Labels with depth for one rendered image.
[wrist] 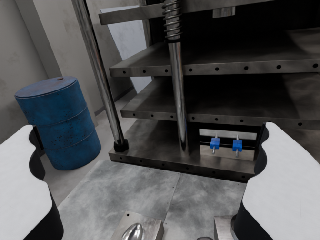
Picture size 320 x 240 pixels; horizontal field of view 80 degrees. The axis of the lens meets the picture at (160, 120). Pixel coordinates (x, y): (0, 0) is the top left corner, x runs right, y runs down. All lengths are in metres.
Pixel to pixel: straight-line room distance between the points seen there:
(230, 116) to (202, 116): 0.13
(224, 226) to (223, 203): 0.20
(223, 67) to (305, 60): 0.28
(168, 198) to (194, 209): 0.12
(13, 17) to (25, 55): 0.41
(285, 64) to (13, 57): 2.72
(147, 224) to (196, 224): 0.19
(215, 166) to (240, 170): 0.12
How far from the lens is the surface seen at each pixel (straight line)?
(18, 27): 3.02
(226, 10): 1.11
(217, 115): 0.98
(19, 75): 2.93
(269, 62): 0.88
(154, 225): 0.77
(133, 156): 1.18
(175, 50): 0.85
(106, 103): 1.09
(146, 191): 0.95
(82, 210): 1.00
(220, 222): 0.72
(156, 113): 1.05
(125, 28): 3.86
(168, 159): 1.11
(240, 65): 0.88
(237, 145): 1.03
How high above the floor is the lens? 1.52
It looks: 29 degrees down
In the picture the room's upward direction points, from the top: 9 degrees counter-clockwise
